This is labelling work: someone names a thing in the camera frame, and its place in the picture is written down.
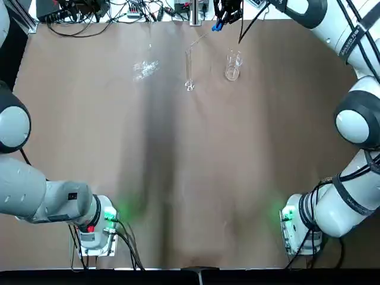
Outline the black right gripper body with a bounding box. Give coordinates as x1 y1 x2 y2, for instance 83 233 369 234
221 0 243 12

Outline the glass pipette with blue bulb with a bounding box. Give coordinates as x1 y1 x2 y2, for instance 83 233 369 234
189 20 224 50

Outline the clear glass graduated cylinder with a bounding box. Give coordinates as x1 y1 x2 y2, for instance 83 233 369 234
183 46 197 93

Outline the black finned box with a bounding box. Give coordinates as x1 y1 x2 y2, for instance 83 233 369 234
173 0 192 13

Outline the grey hub with red switches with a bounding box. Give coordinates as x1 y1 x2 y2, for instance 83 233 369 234
126 2 150 18

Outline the black box with red logo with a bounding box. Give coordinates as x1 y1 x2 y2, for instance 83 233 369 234
35 0 65 19

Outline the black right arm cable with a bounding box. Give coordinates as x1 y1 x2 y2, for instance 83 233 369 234
236 0 270 45

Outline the aluminium frame post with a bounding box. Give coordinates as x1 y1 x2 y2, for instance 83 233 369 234
189 0 206 27
17 0 40 34

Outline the long black cable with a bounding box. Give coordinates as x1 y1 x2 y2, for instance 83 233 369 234
46 17 115 39

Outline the black right base cable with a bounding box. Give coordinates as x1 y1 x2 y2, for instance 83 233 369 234
283 175 347 270

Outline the black base cable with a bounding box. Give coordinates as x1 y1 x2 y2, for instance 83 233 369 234
67 218 147 271
283 175 347 270

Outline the black left base cable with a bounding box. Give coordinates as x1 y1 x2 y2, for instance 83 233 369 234
67 218 147 271

